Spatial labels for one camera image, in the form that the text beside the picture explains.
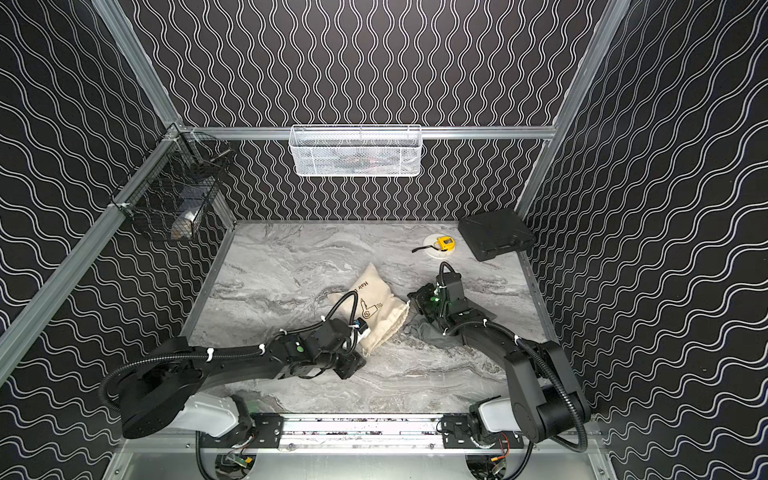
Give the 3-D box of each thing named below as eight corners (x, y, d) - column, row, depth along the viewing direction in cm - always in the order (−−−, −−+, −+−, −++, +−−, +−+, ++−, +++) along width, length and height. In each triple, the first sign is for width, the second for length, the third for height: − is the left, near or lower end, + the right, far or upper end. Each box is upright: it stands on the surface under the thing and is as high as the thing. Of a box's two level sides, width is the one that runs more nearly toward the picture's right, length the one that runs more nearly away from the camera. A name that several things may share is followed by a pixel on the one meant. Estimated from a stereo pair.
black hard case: (479, 264, 111) (484, 252, 105) (458, 230, 122) (461, 218, 116) (535, 249, 115) (542, 238, 110) (509, 218, 126) (515, 206, 121)
